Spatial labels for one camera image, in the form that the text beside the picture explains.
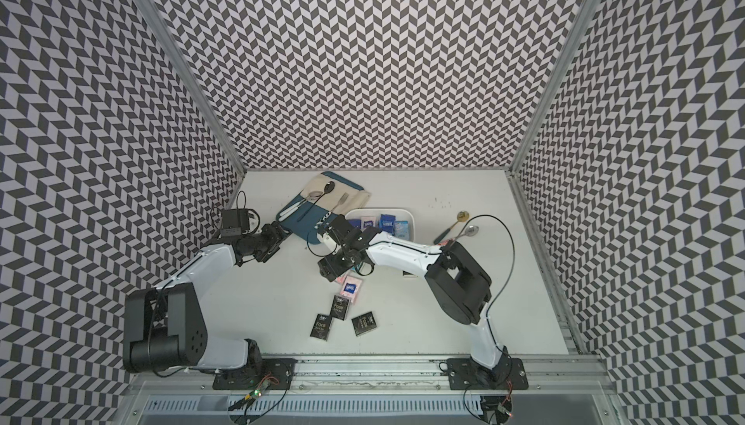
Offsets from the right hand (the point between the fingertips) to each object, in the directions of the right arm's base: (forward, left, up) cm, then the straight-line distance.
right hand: (334, 269), depth 86 cm
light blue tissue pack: (+15, -21, -2) cm, 26 cm away
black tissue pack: (-11, -2, -2) cm, 11 cm away
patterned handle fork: (+23, +6, -5) cm, 25 cm away
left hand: (+9, +16, +2) cm, 18 cm away
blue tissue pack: (+16, -16, 0) cm, 23 cm away
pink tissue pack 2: (-5, -5, -2) cm, 7 cm away
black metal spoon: (+36, +7, -4) cm, 37 cm away
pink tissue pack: (+17, -10, 0) cm, 19 cm away
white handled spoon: (+32, +12, -3) cm, 34 cm away
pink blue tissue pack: (-7, -3, +8) cm, 11 cm away
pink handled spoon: (+16, -44, -5) cm, 47 cm away
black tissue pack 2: (-16, +2, -3) cm, 16 cm away
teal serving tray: (+18, +11, -3) cm, 22 cm away
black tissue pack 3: (-14, -9, -3) cm, 17 cm away
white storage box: (+20, -21, -1) cm, 29 cm away
